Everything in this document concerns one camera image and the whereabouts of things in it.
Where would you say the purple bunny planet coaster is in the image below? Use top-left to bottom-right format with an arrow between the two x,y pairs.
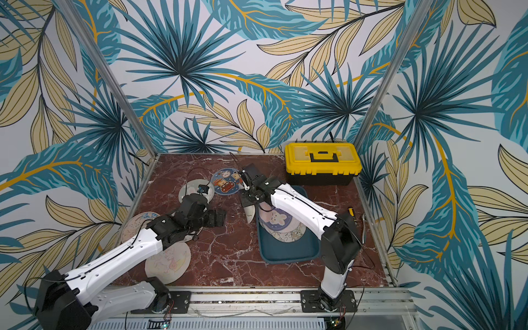
258,202 -> 301,234

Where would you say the teal plastic storage tray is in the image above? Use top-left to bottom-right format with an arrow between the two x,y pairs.
257,208 -> 320,264

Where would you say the rose flower coaster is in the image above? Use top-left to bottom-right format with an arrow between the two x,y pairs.
183,229 -> 201,242

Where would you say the alpaca coaster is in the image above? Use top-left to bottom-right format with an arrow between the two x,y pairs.
243,205 -> 256,224

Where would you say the green tulip bunny coaster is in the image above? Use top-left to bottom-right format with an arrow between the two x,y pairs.
266,224 -> 307,243

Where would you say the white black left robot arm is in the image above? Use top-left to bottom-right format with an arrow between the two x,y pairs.
34,193 -> 226,329

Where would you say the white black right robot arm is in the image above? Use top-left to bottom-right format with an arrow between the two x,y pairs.
239,164 -> 362,300

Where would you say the blue denim bears coaster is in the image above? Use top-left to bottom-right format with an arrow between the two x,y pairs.
210,168 -> 243,196

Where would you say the yellow black toolbox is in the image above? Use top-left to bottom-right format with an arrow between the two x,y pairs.
284,142 -> 362,186

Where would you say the pale pink cat coaster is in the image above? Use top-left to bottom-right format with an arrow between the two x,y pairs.
145,242 -> 191,285

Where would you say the beige doodle coaster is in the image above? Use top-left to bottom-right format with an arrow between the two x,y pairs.
120,212 -> 159,243

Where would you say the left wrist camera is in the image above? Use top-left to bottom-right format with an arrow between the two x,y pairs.
197,184 -> 210,195

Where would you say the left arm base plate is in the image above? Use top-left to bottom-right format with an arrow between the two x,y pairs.
131,291 -> 191,315

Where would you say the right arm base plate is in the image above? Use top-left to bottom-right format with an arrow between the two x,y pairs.
300,289 -> 358,313

